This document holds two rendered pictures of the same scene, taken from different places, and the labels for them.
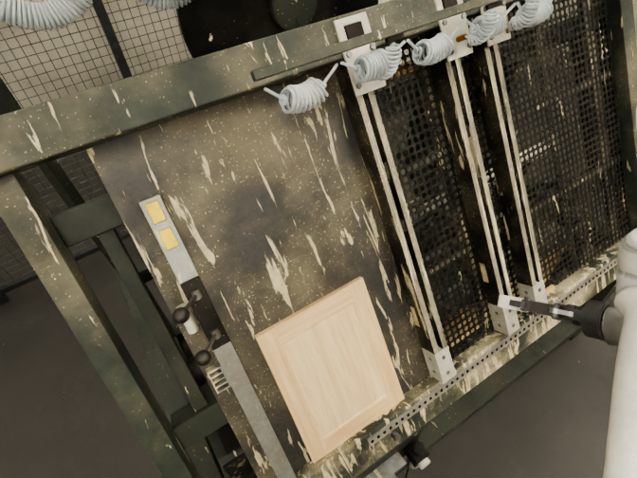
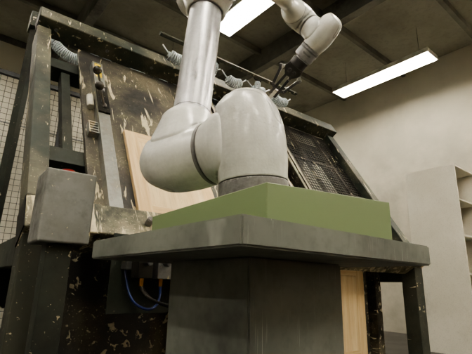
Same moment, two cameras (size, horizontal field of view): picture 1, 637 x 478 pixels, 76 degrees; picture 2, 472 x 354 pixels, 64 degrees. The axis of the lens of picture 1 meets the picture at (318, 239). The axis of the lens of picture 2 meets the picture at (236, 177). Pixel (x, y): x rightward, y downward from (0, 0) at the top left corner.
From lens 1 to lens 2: 1.93 m
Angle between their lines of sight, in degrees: 63
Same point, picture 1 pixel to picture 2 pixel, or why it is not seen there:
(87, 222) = (61, 64)
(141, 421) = (40, 105)
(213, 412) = (76, 154)
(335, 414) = (165, 198)
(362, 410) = not seen: hidden behind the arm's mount
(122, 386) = (42, 88)
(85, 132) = (88, 31)
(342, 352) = not seen: hidden behind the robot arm
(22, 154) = (63, 21)
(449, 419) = not seen: outside the picture
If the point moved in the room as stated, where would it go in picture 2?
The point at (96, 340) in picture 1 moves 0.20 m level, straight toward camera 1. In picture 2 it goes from (43, 70) to (71, 55)
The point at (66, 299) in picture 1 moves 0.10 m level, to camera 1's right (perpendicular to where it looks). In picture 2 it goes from (42, 55) to (66, 58)
